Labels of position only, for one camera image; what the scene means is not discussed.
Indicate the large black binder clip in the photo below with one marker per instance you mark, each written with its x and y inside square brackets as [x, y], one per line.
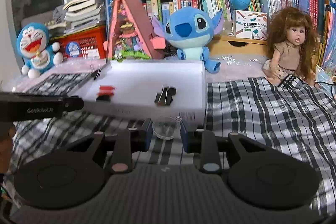
[165, 97]

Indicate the wooden drawer unit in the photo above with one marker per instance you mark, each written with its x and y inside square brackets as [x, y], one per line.
[222, 45]

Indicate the stack of papers and books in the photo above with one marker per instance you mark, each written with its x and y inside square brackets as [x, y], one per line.
[78, 12]

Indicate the Doraemon plush toy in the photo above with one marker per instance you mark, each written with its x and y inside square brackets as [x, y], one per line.
[33, 44]

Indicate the blue Stitch plush toy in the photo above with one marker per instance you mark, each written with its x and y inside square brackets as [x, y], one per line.
[189, 30]

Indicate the pink triangular diorama house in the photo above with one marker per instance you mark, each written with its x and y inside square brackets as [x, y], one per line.
[131, 34]

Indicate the red plastic crate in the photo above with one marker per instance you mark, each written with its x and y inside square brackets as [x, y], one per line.
[86, 44]

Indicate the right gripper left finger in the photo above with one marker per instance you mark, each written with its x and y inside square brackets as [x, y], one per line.
[128, 142]

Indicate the brown haired baby doll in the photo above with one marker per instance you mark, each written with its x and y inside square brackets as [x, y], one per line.
[292, 47]

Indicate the pink fleece blanket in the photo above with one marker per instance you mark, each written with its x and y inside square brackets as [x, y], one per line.
[237, 67]

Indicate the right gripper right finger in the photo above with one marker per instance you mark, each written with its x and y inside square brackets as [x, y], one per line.
[204, 143]

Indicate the white printed cardboard box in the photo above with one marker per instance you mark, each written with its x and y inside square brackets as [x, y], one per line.
[250, 24]

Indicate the white cardboard box tray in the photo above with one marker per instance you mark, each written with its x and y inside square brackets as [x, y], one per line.
[137, 83]

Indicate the small binder clip on box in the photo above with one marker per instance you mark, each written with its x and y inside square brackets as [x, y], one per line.
[96, 72]

